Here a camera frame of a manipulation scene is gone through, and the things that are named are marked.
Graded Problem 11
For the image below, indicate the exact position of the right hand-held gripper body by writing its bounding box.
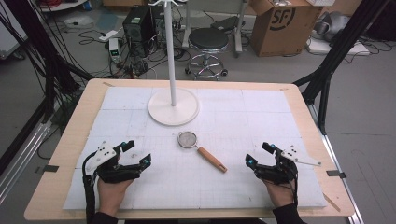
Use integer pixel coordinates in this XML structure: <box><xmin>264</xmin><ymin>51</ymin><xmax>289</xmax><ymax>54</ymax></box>
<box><xmin>253</xmin><ymin>145</ymin><xmax>322</xmax><ymax>186</ymax></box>

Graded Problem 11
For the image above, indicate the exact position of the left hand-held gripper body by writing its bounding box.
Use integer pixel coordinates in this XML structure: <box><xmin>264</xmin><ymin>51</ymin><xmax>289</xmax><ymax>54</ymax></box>
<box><xmin>83</xmin><ymin>141</ymin><xmax>142</xmax><ymax>185</ymax></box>

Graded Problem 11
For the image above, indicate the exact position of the mesh strainer with wooden handle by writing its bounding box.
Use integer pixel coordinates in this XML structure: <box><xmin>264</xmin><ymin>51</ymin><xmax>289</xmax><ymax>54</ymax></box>
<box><xmin>177</xmin><ymin>131</ymin><xmax>229</xmax><ymax>174</ymax></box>

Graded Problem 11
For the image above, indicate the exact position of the white pole stand round base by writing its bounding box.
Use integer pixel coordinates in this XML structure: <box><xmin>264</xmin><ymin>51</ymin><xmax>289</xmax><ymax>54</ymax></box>
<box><xmin>148</xmin><ymin>0</ymin><xmax>201</xmax><ymax>127</ymax></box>

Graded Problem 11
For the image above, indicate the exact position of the person's right hand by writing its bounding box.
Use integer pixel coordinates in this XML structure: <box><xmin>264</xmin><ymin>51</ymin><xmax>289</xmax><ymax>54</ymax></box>
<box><xmin>262</xmin><ymin>179</ymin><xmax>297</xmax><ymax>209</ymax></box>

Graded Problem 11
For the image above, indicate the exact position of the person's left hand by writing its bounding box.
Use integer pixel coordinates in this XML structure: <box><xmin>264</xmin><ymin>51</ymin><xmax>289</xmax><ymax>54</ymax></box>
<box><xmin>97</xmin><ymin>178</ymin><xmax>134</xmax><ymax>217</ymax></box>

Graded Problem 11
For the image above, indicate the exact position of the white grid foam mat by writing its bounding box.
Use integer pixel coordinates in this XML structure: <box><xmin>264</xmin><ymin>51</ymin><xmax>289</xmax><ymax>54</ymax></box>
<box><xmin>62</xmin><ymin>86</ymin><xmax>329</xmax><ymax>212</ymax></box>

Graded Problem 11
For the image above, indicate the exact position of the thin wooden stick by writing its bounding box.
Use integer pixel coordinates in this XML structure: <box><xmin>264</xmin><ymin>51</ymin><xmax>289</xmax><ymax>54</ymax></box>
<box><xmin>322</xmin><ymin>192</ymin><xmax>342</xmax><ymax>214</ymax></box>

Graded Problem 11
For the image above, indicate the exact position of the white device with green display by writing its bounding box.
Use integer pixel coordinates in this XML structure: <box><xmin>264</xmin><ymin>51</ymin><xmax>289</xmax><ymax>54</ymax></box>
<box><xmin>107</xmin><ymin>37</ymin><xmax>121</xmax><ymax>63</ymax></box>

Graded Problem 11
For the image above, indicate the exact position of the white power strip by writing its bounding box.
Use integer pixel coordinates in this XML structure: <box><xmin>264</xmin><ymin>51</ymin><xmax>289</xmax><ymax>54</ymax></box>
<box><xmin>98</xmin><ymin>29</ymin><xmax>120</xmax><ymax>43</ymax></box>

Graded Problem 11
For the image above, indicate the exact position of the black computer tower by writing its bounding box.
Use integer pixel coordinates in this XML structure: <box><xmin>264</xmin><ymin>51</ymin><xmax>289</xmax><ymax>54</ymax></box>
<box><xmin>121</xmin><ymin>5</ymin><xmax>166</xmax><ymax>58</ymax></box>

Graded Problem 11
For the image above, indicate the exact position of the brown cardboard box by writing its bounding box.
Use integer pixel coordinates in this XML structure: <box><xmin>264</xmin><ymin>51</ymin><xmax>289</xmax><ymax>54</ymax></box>
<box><xmin>249</xmin><ymin>0</ymin><xmax>325</xmax><ymax>58</ymax></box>

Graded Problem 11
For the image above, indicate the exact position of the white flat board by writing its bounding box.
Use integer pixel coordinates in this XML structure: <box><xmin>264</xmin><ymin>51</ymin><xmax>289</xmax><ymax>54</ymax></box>
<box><xmin>305</xmin><ymin>36</ymin><xmax>372</xmax><ymax>57</ymax></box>

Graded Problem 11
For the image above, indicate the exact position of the black round stool chrome base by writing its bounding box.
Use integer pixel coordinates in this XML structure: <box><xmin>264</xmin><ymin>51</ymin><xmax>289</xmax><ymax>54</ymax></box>
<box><xmin>185</xmin><ymin>27</ymin><xmax>230</xmax><ymax>81</ymax></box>

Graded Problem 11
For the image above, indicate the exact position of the grey bag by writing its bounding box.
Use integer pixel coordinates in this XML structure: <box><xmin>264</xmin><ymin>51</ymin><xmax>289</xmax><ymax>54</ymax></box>
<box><xmin>313</xmin><ymin>10</ymin><xmax>352</xmax><ymax>43</ymax></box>

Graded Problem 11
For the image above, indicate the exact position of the round white table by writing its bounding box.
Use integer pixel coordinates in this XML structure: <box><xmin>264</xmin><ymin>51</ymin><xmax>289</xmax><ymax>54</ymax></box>
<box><xmin>39</xmin><ymin>0</ymin><xmax>89</xmax><ymax>13</ymax></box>

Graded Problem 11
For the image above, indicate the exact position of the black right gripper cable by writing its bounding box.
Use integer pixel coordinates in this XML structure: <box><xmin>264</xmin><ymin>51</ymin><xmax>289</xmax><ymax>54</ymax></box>
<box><xmin>290</xmin><ymin>177</ymin><xmax>301</xmax><ymax>209</ymax></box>

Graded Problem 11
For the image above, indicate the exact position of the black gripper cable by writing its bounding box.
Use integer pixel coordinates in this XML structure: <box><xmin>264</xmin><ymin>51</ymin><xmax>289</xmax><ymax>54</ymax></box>
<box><xmin>81</xmin><ymin>151</ymin><xmax>98</xmax><ymax>224</ymax></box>
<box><xmin>290</xmin><ymin>177</ymin><xmax>301</xmax><ymax>209</ymax></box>

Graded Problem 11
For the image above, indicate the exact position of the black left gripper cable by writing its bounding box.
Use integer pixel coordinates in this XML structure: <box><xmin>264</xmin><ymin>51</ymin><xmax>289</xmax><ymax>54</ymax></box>
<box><xmin>81</xmin><ymin>151</ymin><xmax>98</xmax><ymax>224</ymax></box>

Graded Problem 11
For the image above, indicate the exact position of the aluminium rail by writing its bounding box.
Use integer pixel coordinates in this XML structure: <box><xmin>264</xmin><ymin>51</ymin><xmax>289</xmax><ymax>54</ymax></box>
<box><xmin>0</xmin><ymin>119</ymin><xmax>53</xmax><ymax>204</ymax></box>
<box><xmin>307</xmin><ymin>103</ymin><xmax>366</xmax><ymax>224</ymax></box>

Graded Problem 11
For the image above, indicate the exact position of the tangle of black floor cables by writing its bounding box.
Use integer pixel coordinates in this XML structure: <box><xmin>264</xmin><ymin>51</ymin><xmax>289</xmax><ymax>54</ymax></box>
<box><xmin>78</xmin><ymin>29</ymin><xmax>192</xmax><ymax>80</ymax></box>

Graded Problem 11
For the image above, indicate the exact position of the black metal frame stand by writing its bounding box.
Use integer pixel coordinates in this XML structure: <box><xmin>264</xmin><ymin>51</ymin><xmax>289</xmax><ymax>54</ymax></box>
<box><xmin>0</xmin><ymin>0</ymin><xmax>96</xmax><ymax>176</ymax></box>
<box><xmin>292</xmin><ymin>0</ymin><xmax>391</xmax><ymax>135</ymax></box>

